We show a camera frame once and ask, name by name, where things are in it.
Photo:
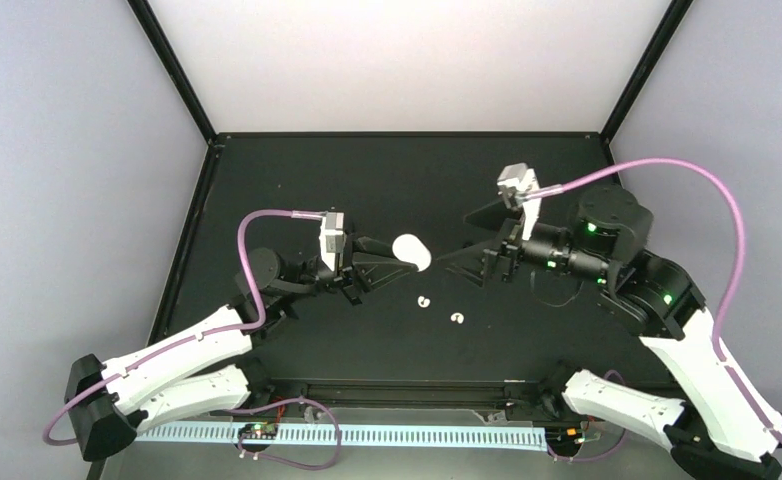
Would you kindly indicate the small circuit board right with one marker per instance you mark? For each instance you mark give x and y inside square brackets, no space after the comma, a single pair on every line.
[574,436]

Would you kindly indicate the black vertical frame post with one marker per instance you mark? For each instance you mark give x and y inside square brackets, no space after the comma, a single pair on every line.
[663,34]
[158,39]

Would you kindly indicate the black front rail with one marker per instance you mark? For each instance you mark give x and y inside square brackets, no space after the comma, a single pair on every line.
[415,394]

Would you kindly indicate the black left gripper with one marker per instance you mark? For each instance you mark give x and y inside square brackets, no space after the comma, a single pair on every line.
[354,273]

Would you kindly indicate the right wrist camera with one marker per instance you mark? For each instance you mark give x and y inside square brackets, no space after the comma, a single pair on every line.
[516,185]

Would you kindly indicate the white earbud charging case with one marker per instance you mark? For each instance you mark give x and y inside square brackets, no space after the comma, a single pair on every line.
[410,248]

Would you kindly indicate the small circuit board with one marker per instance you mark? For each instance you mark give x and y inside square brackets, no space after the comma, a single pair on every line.
[574,436]
[258,432]

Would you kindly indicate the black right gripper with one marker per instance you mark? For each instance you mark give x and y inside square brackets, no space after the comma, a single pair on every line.
[505,239]

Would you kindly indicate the black vertical frame post right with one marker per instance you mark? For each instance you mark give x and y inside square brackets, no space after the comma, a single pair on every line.
[663,34]

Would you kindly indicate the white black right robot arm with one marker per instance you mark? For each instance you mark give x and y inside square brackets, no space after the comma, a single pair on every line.
[720,428]

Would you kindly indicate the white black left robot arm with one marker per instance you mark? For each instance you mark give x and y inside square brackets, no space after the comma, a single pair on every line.
[202,368]

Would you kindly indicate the black vertical frame post left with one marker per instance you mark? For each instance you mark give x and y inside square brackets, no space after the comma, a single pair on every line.
[158,39]

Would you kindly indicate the small circuit board left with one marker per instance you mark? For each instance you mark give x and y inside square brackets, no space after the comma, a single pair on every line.
[258,432]

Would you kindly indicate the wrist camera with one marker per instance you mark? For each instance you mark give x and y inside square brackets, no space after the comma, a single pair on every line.
[516,185]
[332,237]

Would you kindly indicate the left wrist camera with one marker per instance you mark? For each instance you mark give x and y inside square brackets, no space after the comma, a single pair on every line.
[332,237]

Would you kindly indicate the white slotted cable duct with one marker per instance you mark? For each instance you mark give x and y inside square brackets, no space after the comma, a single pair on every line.
[355,435]

